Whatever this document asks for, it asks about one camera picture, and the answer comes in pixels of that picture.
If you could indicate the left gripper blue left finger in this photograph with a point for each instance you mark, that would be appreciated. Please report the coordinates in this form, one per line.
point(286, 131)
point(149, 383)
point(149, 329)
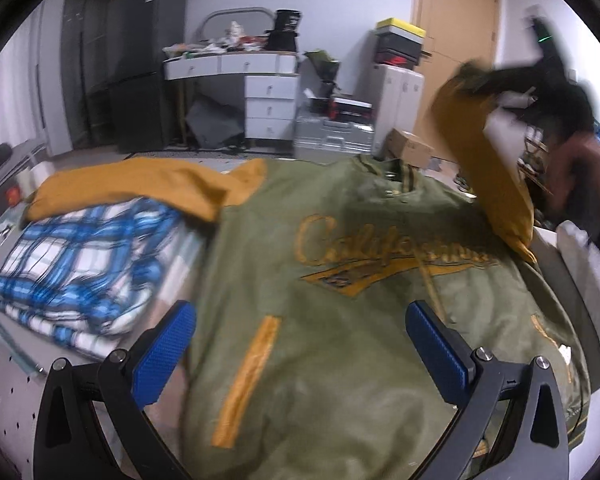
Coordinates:
point(158, 351)

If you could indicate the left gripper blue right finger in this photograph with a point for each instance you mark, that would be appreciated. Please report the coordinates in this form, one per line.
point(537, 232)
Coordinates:
point(443, 351)

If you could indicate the green varsity jacket mustard sleeves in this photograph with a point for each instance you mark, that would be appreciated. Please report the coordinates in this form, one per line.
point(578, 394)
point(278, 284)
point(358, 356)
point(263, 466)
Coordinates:
point(300, 367)

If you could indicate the wooden door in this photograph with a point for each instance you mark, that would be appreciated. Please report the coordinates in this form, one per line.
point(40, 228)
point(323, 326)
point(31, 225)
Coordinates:
point(457, 31)

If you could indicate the white storage cabinet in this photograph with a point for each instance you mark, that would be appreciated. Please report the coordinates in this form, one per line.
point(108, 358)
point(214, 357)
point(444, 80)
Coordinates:
point(395, 94)

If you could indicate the cardboard box on floor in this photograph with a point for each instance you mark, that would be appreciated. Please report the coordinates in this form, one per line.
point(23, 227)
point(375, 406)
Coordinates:
point(409, 148)

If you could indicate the stacked shoe boxes yellow lid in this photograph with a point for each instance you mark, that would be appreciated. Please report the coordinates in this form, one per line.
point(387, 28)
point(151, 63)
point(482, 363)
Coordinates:
point(399, 43)

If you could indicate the grey plastic storage crate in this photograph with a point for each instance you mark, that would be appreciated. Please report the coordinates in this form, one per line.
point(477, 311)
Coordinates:
point(319, 139)

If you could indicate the white desk with drawers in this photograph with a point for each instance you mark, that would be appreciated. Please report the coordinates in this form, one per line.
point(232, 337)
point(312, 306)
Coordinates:
point(237, 86)

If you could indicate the white window curtain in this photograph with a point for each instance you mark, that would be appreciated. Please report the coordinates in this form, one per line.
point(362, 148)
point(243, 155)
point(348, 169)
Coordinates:
point(19, 115)

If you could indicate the black tall cabinet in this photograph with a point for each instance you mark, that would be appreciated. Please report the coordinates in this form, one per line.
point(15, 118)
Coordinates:
point(112, 75)

